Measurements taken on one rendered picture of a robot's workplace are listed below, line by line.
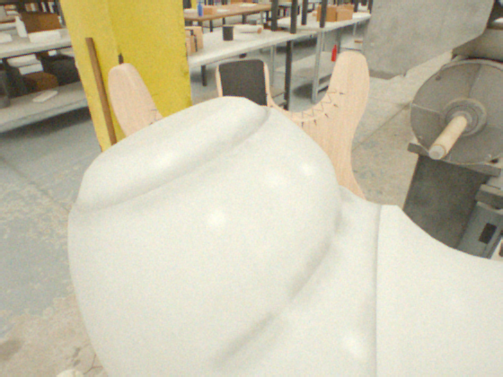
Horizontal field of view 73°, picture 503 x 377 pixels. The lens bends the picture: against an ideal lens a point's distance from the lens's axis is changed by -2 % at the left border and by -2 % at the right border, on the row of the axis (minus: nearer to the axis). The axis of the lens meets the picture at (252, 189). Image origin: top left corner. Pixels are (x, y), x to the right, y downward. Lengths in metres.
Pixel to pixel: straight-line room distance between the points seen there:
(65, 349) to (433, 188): 1.76
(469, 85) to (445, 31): 0.32
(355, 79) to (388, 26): 0.20
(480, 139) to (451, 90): 0.14
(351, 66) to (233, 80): 0.15
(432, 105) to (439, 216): 0.44
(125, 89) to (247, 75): 0.15
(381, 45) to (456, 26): 0.11
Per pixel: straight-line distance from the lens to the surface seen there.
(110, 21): 1.13
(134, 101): 0.47
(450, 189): 1.22
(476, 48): 0.98
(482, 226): 1.30
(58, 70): 5.34
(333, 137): 0.49
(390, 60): 0.67
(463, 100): 0.95
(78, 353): 1.99
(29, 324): 2.22
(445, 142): 0.78
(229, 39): 3.53
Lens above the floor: 1.57
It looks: 34 degrees down
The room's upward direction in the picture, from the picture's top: straight up
